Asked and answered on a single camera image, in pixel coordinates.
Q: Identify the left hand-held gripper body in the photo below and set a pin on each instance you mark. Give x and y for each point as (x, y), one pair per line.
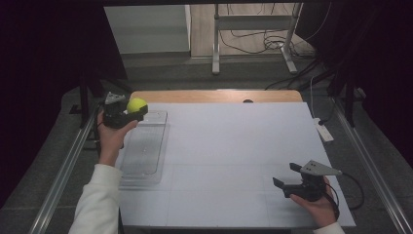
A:
(116, 115)

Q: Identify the yellow tennis ball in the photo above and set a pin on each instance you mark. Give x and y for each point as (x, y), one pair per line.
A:
(136, 105)

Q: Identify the white board sheet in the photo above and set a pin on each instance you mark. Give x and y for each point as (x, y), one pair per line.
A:
(233, 162)

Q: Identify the black table grommet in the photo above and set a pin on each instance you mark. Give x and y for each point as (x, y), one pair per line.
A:
(247, 101)

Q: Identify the black metal stand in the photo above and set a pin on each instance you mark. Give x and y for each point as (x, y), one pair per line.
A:
(349, 100)
(85, 97)

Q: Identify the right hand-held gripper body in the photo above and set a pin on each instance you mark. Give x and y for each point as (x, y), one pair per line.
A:
(311, 185)

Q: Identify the white cabinet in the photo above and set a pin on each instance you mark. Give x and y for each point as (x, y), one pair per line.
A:
(147, 29)

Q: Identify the dark curtain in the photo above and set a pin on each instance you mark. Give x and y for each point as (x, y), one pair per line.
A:
(42, 81)
(383, 65)

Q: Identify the person's right hand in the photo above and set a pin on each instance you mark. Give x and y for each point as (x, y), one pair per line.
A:
(319, 209)

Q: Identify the grey metal stand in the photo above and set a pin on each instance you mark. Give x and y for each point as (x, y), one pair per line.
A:
(253, 22)

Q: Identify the white power strip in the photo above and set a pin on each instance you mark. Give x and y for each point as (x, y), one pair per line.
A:
(323, 130)

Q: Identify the clear plastic tray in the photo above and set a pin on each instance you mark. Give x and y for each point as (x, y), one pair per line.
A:
(144, 149)

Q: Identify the aluminium rail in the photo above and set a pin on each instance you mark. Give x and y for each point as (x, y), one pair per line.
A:
(373, 175)
(63, 172)

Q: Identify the person's left hand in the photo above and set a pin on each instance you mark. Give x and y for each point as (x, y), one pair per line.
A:
(110, 139)

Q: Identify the wooden table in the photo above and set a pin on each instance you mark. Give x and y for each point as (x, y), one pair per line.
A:
(214, 96)

